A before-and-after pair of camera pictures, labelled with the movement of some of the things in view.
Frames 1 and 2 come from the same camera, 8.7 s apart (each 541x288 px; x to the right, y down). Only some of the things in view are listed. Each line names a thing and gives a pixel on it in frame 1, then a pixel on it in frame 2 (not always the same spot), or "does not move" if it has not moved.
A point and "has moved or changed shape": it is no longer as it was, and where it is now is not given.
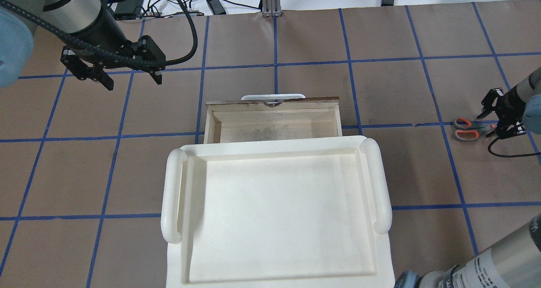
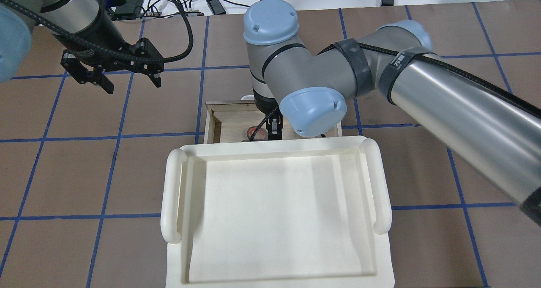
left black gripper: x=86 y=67 does not move
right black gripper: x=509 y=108 to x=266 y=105
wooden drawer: x=227 y=120 does not move
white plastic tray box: x=276 y=211 does not move
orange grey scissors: x=467 y=130 has moved or changed shape
